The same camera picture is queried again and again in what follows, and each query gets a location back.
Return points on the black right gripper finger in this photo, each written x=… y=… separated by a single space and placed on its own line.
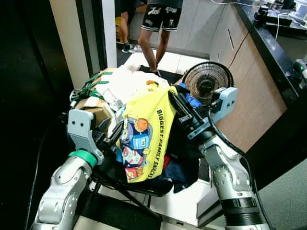
x=175 y=108
x=186 y=101

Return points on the yellow printed t-shirt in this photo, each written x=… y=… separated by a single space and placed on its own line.
x=148 y=120

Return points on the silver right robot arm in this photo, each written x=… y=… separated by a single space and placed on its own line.
x=230 y=182

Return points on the blue cloth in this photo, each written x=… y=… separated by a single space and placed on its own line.
x=193 y=100

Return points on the brown cardboard box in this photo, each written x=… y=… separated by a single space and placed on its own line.
x=96 y=110

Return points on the black electric fan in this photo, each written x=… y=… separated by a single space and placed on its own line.
x=207 y=79

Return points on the black floor mat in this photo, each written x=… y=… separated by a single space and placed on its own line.
x=165 y=74

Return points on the white garment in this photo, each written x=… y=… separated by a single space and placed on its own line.
x=129 y=86

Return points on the dark navy garment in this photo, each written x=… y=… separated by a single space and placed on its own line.
x=184 y=163

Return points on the red cloth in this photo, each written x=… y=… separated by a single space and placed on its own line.
x=166 y=162

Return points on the black counter with wood cabinet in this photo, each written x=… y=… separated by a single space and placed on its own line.
x=259 y=91

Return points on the person in black shorts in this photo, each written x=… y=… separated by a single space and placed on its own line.
x=160 y=19

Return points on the person with grey sneakers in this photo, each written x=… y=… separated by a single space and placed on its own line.
x=124 y=28

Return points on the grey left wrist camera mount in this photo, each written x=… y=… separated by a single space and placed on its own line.
x=80 y=127

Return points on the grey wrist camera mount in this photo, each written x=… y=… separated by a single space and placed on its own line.
x=80 y=127
x=224 y=103

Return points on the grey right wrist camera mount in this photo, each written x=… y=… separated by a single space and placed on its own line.
x=224 y=103

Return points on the beige door frame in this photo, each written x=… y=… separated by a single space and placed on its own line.
x=76 y=38

